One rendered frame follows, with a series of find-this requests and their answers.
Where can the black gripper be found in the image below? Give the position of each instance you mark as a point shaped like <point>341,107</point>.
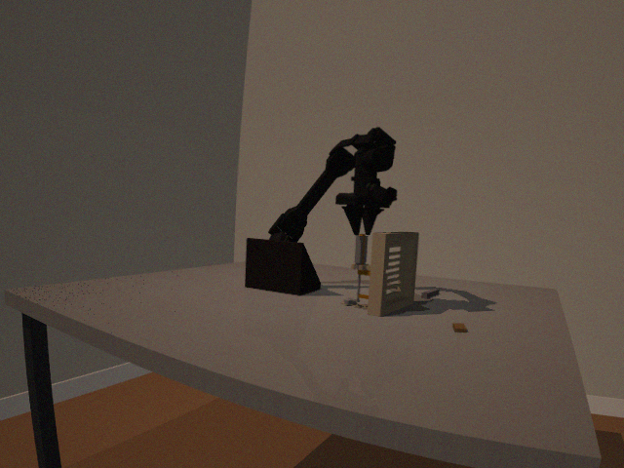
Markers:
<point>355,202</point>

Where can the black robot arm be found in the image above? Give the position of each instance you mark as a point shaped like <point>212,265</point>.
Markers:
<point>375,154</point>

